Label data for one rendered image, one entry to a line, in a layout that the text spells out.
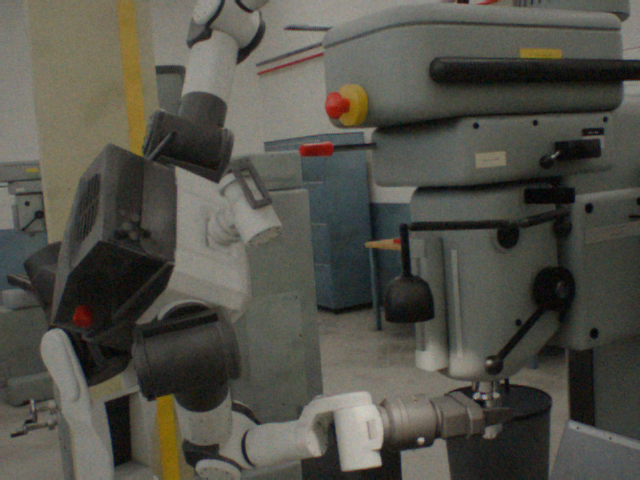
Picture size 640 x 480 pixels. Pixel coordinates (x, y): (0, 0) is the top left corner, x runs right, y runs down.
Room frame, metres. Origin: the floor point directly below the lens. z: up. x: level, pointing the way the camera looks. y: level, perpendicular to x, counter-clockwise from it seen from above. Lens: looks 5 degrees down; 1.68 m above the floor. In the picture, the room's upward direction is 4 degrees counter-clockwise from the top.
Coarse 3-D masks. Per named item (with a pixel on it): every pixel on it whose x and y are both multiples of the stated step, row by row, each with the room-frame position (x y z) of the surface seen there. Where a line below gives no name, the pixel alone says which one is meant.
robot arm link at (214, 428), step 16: (192, 416) 1.19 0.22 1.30; (208, 416) 1.20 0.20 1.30; (224, 416) 1.23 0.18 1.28; (192, 432) 1.24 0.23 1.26; (208, 432) 1.23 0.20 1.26; (224, 432) 1.26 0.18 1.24; (192, 448) 1.26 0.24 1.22; (208, 448) 1.26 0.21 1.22; (192, 464) 1.30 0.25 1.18; (208, 464) 1.27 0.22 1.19; (224, 464) 1.27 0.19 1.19
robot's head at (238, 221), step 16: (224, 192) 1.25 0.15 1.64; (240, 192) 1.23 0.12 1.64; (256, 192) 1.24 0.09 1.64; (224, 208) 1.27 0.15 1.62; (240, 208) 1.22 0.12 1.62; (272, 208) 1.23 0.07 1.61; (224, 224) 1.25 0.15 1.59; (240, 224) 1.21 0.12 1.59; (256, 224) 1.20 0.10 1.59; (272, 224) 1.21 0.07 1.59; (240, 240) 1.27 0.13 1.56; (256, 240) 1.23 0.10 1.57
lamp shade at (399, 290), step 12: (408, 276) 1.09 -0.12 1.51; (396, 288) 1.07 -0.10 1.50; (408, 288) 1.07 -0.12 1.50; (420, 288) 1.07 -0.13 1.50; (384, 300) 1.09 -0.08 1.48; (396, 300) 1.07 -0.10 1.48; (408, 300) 1.06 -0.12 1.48; (420, 300) 1.06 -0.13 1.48; (432, 300) 1.08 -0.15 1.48; (384, 312) 1.09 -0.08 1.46; (396, 312) 1.07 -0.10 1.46; (408, 312) 1.06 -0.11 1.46; (420, 312) 1.06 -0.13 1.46; (432, 312) 1.08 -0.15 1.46
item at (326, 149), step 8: (312, 144) 1.23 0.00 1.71; (320, 144) 1.24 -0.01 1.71; (328, 144) 1.24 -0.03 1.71; (352, 144) 1.27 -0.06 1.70; (360, 144) 1.28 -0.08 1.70; (368, 144) 1.29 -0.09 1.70; (304, 152) 1.22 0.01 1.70; (312, 152) 1.23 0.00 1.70; (320, 152) 1.24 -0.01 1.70; (328, 152) 1.24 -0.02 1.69; (336, 152) 1.26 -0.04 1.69
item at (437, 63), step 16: (432, 64) 1.06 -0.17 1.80; (448, 64) 1.04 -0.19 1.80; (464, 64) 1.06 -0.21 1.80; (480, 64) 1.07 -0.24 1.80; (496, 64) 1.09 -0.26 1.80; (512, 64) 1.10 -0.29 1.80; (528, 64) 1.12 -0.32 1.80; (544, 64) 1.13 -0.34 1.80; (560, 64) 1.15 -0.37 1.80; (576, 64) 1.17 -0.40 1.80; (592, 64) 1.19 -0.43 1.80; (608, 64) 1.21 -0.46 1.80; (624, 64) 1.22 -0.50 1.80; (432, 80) 1.06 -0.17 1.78; (448, 80) 1.05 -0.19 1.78; (464, 80) 1.07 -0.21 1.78; (480, 80) 1.08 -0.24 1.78; (496, 80) 1.10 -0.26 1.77; (512, 80) 1.11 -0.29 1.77; (528, 80) 1.13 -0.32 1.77; (544, 80) 1.15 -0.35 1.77; (560, 80) 1.17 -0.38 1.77; (576, 80) 1.18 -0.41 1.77; (592, 80) 1.20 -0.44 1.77; (608, 80) 1.22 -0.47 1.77; (624, 80) 1.24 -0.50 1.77
